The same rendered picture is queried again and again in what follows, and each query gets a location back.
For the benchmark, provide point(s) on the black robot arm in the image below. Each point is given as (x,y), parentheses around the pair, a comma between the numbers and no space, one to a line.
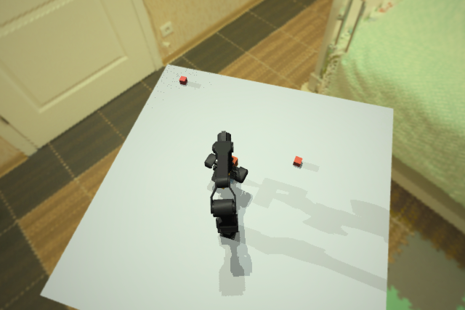
(224,209)

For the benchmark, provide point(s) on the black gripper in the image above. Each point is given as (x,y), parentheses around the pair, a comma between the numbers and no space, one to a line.
(236,173)

